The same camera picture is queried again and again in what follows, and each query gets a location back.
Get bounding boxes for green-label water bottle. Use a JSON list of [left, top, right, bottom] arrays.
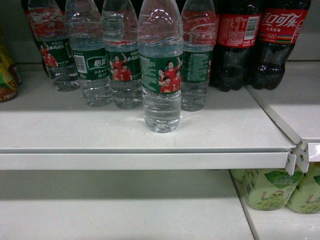
[[137, 0, 183, 133]]

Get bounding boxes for water bottle right text label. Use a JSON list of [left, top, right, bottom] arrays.
[[181, 0, 217, 112]]

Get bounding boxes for water bottle red players label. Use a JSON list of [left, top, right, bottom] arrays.
[[101, 0, 142, 110]]

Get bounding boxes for white metal shelf board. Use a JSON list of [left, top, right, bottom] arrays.
[[0, 64, 296, 172]]

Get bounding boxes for water bottle barcode label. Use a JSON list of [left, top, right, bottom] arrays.
[[64, 0, 113, 107]]

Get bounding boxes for right adjacent white shelf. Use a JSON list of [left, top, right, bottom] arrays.
[[246, 61, 320, 173]]

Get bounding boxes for water bottle far left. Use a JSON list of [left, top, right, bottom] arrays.
[[28, 0, 80, 92]]

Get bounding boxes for lower white shelf board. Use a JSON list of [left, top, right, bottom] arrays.
[[0, 170, 253, 240]]

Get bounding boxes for green drink bottle behind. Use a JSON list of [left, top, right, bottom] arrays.
[[229, 169, 247, 183]]

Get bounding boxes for cola bottle barcode side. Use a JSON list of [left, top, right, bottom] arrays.
[[210, 0, 263, 92]]

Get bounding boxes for green grape drink bottle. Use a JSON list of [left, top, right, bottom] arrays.
[[240, 168, 303, 211], [287, 162, 320, 214]]

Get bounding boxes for yellow brown tea bottle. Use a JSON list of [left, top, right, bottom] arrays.
[[0, 31, 21, 103]]

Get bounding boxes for cola bottle red logo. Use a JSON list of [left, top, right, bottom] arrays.
[[248, 0, 311, 90]]

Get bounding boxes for green grape drink bottle right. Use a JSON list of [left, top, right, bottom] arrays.
[[287, 162, 320, 214]]

